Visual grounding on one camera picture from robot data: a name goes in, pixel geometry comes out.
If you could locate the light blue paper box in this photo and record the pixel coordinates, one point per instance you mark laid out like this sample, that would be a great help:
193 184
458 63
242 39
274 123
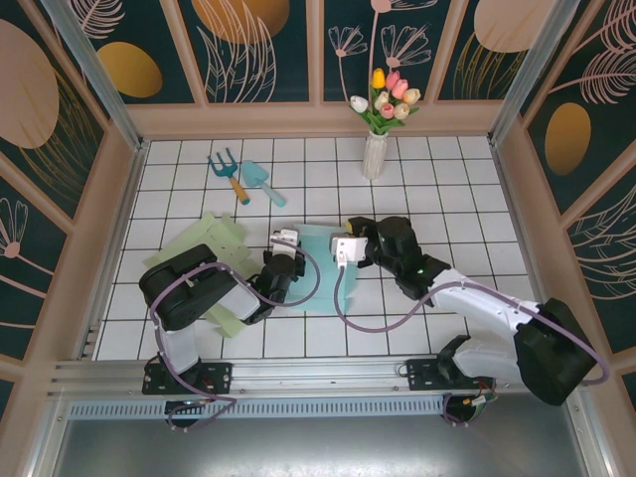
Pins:
325 293

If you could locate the light green paper box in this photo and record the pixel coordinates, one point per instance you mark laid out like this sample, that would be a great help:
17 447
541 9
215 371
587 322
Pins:
218 238

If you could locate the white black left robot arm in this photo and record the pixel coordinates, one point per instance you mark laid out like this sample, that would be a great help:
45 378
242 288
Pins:
179 343

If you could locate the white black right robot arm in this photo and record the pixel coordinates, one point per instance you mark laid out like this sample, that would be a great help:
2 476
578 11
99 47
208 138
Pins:
487 303

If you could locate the white ribbed vase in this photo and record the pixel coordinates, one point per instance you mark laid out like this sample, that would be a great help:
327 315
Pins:
372 154

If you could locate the light blue toy trowel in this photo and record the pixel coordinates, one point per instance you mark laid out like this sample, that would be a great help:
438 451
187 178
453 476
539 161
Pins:
253 174

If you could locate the blue toy garden fork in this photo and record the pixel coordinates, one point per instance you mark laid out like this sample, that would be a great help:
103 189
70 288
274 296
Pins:
228 174

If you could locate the artificial tulip bouquet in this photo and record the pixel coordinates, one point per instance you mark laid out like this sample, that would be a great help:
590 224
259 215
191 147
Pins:
390 102

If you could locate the aluminium mounting rail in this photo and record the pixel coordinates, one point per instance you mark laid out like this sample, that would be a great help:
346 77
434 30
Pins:
318 377

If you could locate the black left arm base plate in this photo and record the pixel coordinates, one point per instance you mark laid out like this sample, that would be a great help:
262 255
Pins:
218 377

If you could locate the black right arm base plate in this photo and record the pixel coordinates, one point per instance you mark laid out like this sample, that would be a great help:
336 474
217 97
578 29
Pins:
422 372

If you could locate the aluminium frame post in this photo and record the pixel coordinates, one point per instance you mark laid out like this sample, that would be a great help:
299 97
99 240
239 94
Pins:
78 45
532 64

